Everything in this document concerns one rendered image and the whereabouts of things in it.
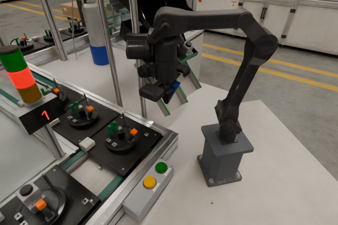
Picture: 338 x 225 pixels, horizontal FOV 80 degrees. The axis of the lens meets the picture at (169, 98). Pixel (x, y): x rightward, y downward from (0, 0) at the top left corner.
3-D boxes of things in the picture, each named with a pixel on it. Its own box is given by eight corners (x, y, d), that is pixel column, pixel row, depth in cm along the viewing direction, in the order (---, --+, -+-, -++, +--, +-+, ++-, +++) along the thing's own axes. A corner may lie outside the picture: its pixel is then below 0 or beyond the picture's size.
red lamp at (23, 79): (38, 82, 57) (31, 67, 54) (20, 91, 54) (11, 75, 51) (29, 77, 59) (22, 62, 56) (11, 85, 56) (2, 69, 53)
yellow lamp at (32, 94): (45, 96, 60) (38, 82, 57) (28, 105, 57) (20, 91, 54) (36, 91, 62) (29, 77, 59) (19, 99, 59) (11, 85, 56)
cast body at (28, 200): (49, 201, 59) (39, 188, 54) (34, 214, 56) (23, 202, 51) (33, 186, 62) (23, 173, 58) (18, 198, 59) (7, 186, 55)
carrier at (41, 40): (73, 38, 182) (69, 24, 174) (48, 47, 166) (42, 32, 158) (57, 33, 192) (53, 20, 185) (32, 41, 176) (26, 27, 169)
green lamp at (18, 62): (31, 67, 54) (23, 49, 51) (11, 74, 50) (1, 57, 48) (21, 62, 56) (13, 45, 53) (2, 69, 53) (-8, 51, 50)
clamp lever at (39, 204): (55, 214, 58) (45, 201, 53) (48, 221, 57) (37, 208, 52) (48, 207, 60) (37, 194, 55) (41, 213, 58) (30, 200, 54)
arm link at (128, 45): (172, 10, 51) (125, 10, 51) (173, 19, 44) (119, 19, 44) (172, 52, 58) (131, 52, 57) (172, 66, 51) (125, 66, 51)
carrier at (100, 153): (162, 136, 88) (161, 115, 81) (123, 179, 72) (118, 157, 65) (121, 116, 99) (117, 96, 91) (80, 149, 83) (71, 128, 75)
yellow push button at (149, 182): (157, 182, 71) (157, 179, 70) (151, 191, 68) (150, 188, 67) (148, 177, 73) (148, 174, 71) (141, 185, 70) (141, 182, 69)
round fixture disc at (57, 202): (77, 203, 63) (75, 200, 62) (33, 247, 54) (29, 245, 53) (51, 181, 69) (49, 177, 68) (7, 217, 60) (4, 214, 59)
